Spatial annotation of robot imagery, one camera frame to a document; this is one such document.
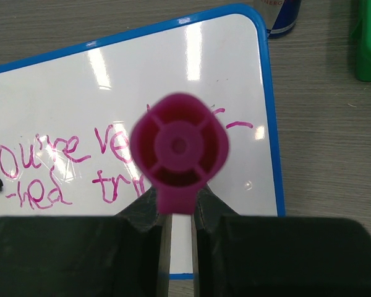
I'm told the blue framed whiteboard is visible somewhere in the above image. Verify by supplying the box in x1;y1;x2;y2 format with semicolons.
0;3;286;280

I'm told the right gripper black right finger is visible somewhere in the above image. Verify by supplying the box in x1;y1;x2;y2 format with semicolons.
192;187;371;296

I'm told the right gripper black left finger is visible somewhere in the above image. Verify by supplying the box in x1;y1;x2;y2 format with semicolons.
0;187;172;296

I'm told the magenta capped marker pen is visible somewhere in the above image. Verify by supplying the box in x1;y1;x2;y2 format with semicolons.
130;93;229;215

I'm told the green plastic tray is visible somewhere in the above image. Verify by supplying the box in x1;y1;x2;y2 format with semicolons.
351;0;371;82

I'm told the blue silver energy drink can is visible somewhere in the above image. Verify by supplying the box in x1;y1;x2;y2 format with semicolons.
253;0;302;38

